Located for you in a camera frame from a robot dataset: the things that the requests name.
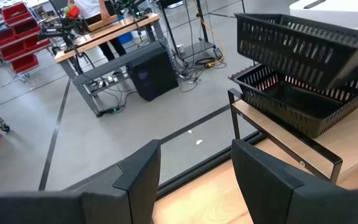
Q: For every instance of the blue bin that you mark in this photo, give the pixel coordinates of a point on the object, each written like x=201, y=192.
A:
x=125, y=38

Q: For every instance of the person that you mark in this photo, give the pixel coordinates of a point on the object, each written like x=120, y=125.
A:
x=87, y=7

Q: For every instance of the black floor power strip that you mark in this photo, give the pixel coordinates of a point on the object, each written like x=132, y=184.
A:
x=110, y=110

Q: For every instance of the wooden shelf black metal frame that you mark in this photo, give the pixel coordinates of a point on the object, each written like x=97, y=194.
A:
x=337, y=140

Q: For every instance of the black power adapter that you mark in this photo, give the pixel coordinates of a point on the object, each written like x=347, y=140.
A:
x=218, y=53

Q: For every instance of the person's hand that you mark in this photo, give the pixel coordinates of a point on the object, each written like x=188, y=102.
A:
x=105, y=15

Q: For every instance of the white cup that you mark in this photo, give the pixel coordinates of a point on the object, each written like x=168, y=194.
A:
x=180, y=48

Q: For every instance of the black metal stand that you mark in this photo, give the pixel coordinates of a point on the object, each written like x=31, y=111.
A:
x=197, y=48

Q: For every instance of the red and green toy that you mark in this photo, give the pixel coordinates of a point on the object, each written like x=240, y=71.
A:
x=72, y=12

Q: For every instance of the red storage bin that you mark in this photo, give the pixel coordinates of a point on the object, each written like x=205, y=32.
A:
x=37, y=44
x=15, y=14
x=25, y=63
x=3, y=39
x=26, y=29
x=12, y=51

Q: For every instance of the black background robot arm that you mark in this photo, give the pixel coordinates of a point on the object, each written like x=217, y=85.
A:
x=57, y=31
x=129, y=6

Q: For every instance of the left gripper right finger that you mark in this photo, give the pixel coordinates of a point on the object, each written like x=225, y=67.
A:
x=259, y=186

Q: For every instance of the black computer tower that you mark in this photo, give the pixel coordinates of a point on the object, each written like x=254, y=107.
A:
x=154, y=77

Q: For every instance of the black plastic slotted basket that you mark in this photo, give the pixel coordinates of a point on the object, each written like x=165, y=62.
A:
x=291, y=62
x=291, y=102

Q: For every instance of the silver bin rack cart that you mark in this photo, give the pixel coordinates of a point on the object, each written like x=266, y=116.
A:
x=23, y=77

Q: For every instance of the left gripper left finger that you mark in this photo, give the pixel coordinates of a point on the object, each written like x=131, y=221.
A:
x=138, y=186

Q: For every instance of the wooden workbench grey frame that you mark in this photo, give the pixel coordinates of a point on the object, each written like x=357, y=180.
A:
x=104, y=35

